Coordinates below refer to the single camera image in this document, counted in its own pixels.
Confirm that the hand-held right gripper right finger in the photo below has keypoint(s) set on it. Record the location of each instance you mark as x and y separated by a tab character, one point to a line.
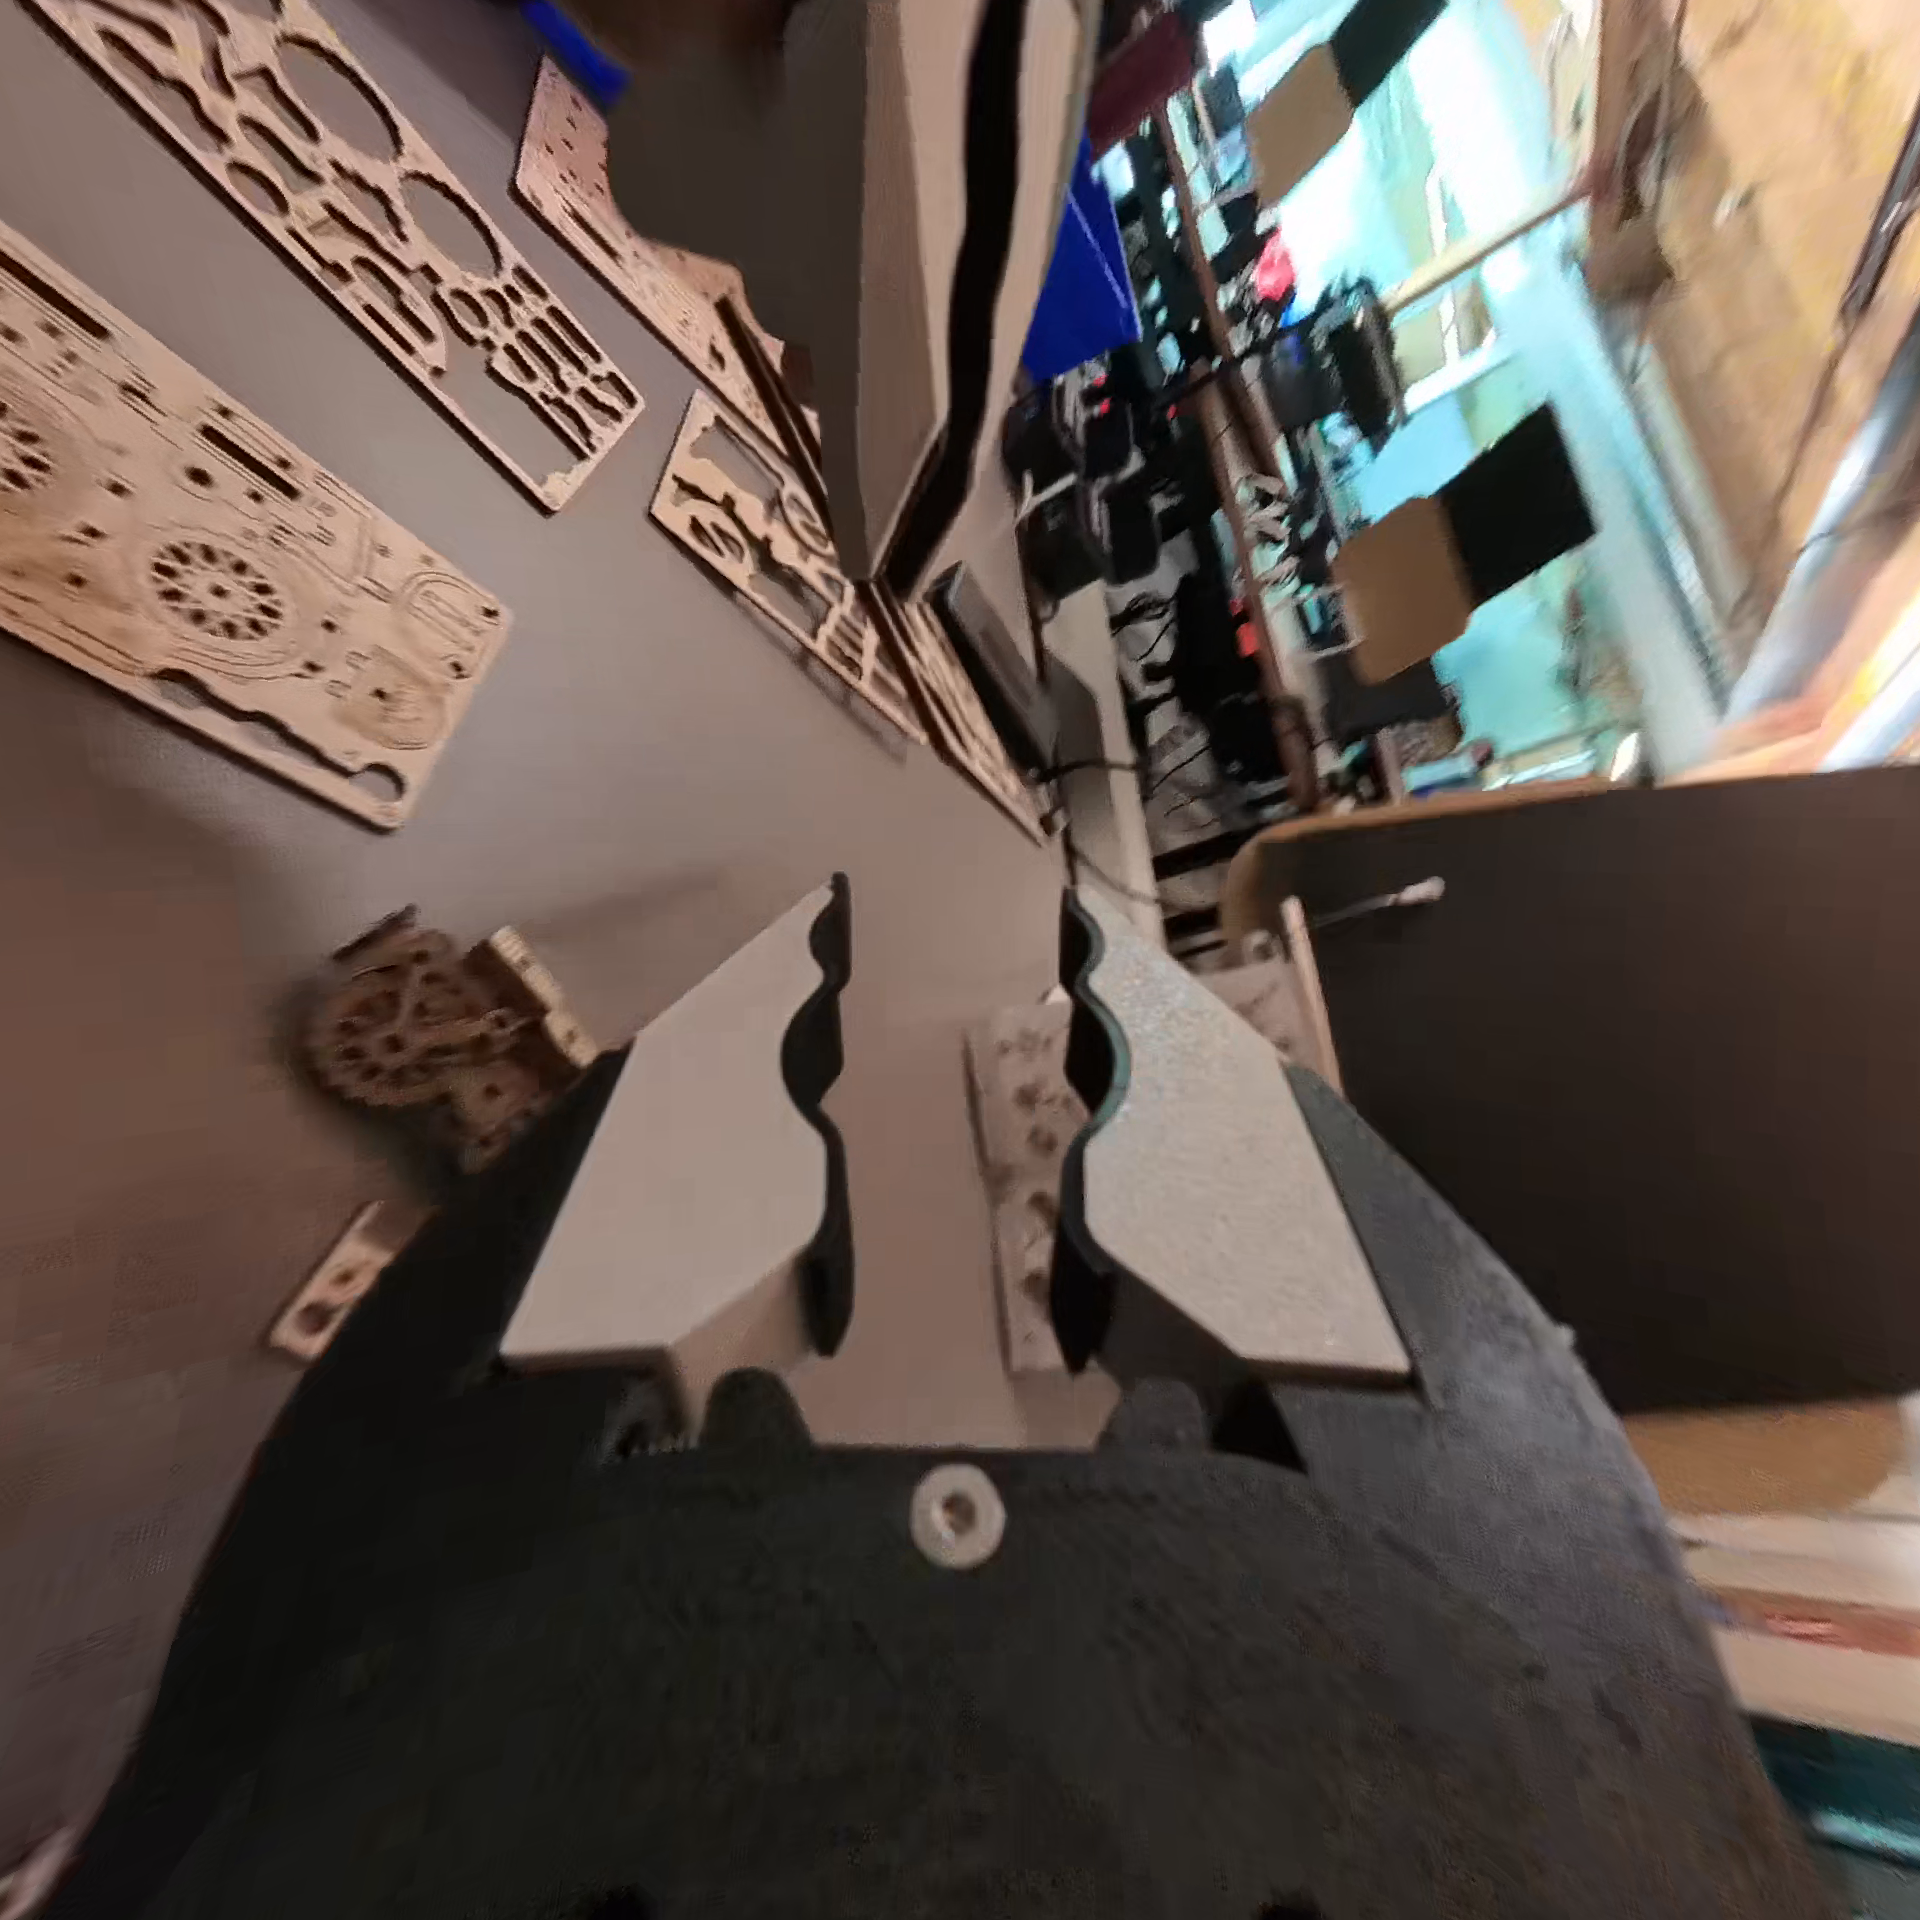
1230	1200

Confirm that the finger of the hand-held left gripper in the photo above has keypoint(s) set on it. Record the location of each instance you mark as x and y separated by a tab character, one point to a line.
1054	136
902	300

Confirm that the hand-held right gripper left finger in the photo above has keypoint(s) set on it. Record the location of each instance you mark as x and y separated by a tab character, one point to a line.
675	1184

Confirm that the wooden puzzle sheet round cutouts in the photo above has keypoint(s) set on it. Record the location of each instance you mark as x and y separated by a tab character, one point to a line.
394	167

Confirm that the grey desk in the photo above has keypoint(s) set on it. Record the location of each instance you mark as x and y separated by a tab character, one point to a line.
675	839

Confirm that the blue plastic bin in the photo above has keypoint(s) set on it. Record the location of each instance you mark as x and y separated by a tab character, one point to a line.
1088	300

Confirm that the pale wooden strip with holes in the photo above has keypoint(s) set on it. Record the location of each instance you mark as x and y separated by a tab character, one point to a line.
1019	1110

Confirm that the tan and black cardboard box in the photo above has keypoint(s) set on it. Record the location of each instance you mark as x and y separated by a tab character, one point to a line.
1411	587
1298	130

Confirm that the wooden puzzle sheet angular cutouts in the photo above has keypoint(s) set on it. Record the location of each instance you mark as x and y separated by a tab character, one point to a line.
691	495

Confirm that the assembled wooden gear model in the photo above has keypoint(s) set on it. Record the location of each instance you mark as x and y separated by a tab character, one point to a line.
375	1037

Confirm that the small metal rod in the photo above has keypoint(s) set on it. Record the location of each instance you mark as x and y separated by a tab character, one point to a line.
1401	898

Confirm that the small wooden puzzle piece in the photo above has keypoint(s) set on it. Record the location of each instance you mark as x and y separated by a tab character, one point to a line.
338	1290

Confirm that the wooden puzzle sheet small holes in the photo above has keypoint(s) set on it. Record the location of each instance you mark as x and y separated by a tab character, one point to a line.
562	165

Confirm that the black flat device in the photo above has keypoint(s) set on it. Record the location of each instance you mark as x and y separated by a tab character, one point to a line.
998	661

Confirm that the small blue object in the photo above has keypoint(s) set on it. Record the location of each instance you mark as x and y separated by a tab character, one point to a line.
579	54

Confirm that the dark board with tan edge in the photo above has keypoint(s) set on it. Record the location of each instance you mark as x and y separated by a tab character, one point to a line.
1621	1080

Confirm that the narrow wooden puzzle sheet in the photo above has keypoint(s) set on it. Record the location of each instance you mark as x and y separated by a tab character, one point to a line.
961	720

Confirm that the shelf rack with black devices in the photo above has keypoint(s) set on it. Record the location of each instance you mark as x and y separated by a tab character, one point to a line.
1200	630

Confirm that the stack of printed papers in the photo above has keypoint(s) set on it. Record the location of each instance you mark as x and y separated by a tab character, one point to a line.
1799	1575

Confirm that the engraved wooden puzzle sheet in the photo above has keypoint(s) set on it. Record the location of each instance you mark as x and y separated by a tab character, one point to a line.
89	495

